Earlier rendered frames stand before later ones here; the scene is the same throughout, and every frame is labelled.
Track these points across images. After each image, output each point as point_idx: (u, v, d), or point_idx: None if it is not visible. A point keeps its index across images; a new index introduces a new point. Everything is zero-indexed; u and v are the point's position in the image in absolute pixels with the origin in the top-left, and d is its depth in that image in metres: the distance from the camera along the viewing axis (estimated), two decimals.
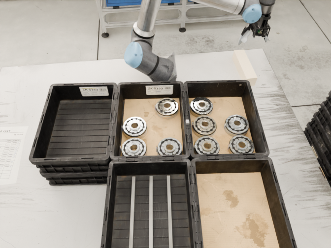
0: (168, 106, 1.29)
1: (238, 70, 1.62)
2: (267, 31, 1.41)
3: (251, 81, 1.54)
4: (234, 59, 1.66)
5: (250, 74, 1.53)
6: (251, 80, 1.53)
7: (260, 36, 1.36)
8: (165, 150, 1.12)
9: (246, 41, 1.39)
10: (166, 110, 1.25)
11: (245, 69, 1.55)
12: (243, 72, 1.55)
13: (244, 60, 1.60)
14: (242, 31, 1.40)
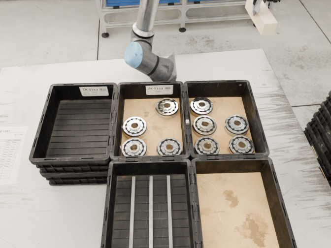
0: (168, 106, 1.29)
1: (252, 18, 1.35)
2: None
3: (270, 29, 1.26)
4: (248, 7, 1.39)
5: (269, 19, 1.26)
6: (270, 27, 1.26)
7: (271, 1, 1.21)
8: (165, 150, 1.12)
9: (259, 10, 1.26)
10: (166, 110, 1.25)
11: (261, 15, 1.28)
12: (260, 17, 1.27)
13: (260, 5, 1.33)
14: (253, 0, 1.27)
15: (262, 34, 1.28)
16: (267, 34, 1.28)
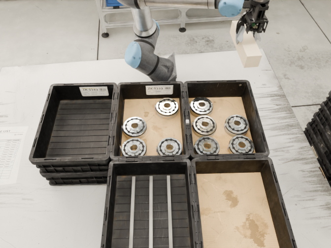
0: (168, 106, 1.29)
1: (236, 47, 1.21)
2: None
3: (253, 61, 1.13)
4: (232, 33, 1.25)
5: (253, 51, 1.12)
6: (253, 59, 1.12)
7: (255, 31, 1.08)
8: (165, 150, 1.12)
9: (241, 40, 1.12)
10: (166, 110, 1.25)
11: (245, 45, 1.14)
12: (243, 47, 1.14)
13: (245, 33, 1.19)
14: (236, 28, 1.13)
15: (245, 66, 1.14)
16: (250, 66, 1.15)
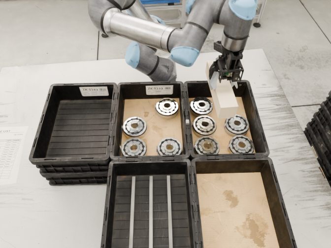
0: (168, 106, 1.29)
1: (211, 91, 1.06)
2: None
3: (229, 112, 0.97)
4: (207, 74, 1.10)
5: (228, 101, 0.96)
6: (228, 110, 0.96)
7: (229, 80, 0.92)
8: (165, 150, 1.12)
9: (215, 88, 0.96)
10: (166, 110, 1.25)
11: (219, 92, 0.99)
12: (216, 96, 0.98)
13: (220, 76, 1.03)
14: (209, 73, 0.98)
15: (219, 117, 0.99)
16: (225, 117, 0.99)
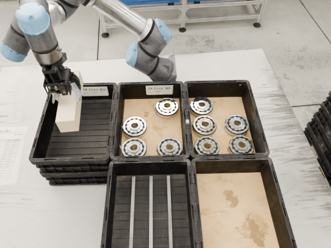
0: (168, 106, 1.29)
1: None
2: (78, 86, 0.94)
3: (68, 126, 0.94)
4: None
5: (66, 114, 0.93)
6: (66, 124, 0.93)
7: (59, 93, 0.88)
8: (165, 150, 1.12)
9: (52, 101, 0.93)
10: (166, 110, 1.25)
11: (61, 105, 0.95)
12: (57, 109, 0.95)
13: None
14: (49, 85, 0.94)
15: (61, 131, 0.95)
16: (68, 131, 0.95)
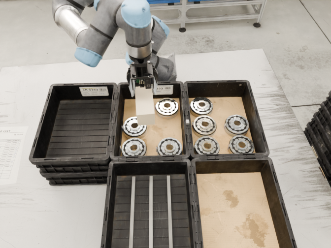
0: (168, 106, 1.29)
1: None
2: (155, 80, 0.96)
3: (147, 119, 0.95)
4: None
5: (146, 108, 0.94)
6: (146, 117, 0.94)
7: (143, 87, 0.90)
8: (165, 150, 1.12)
9: (132, 95, 0.94)
10: (166, 110, 1.25)
11: (139, 99, 0.97)
12: (135, 103, 0.96)
13: None
14: (127, 79, 0.96)
15: (138, 124, 0.97)
16: (145, 124, 0.97)
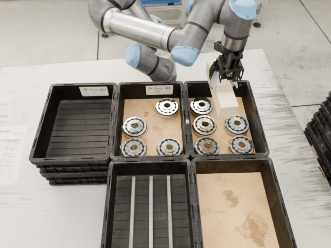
0: (168, 106, 1.29)
1: (211, 91, 1.05)
2: None
3: (229, 112, 0.97)
4: (207, 74, 1.10)
5: (228, 101, 0.96)
6: (228, 110, 0.96)
7: (230, 79, 0.92)
8: (165, 150, 1.12)
9: (215, 88, 0.96)
10: (166, 110, 1.25)
11: (219, 92, 0.98)
12: (217, 96, 0.98)
13: (220, 76, 1.03)
14: (209, 73, 0.98)
15: (219, 117, 0.99)
16: (226, 116, 0.99)
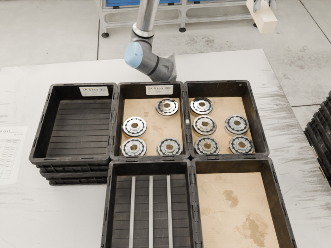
0: (168, 106, 1.29)
1: (253, 16, 1.34)
2: None
3: (269, 27, 1.26)
4: (248, 4, 1.38)
5: (269, 17, 1.25)
6: (269, 25, 1.25)
7: None
8: (165, 150, 1.12)
9: (259, 7, 1.25)
10: (166, 110, 1.25)
11: (261, 12, 1.27)
12: (260, 15, 1.27)
13: (261, 2, 1.32)
14: None
15: (261, 31, 1.27)
16: (266, 31, 1.28)
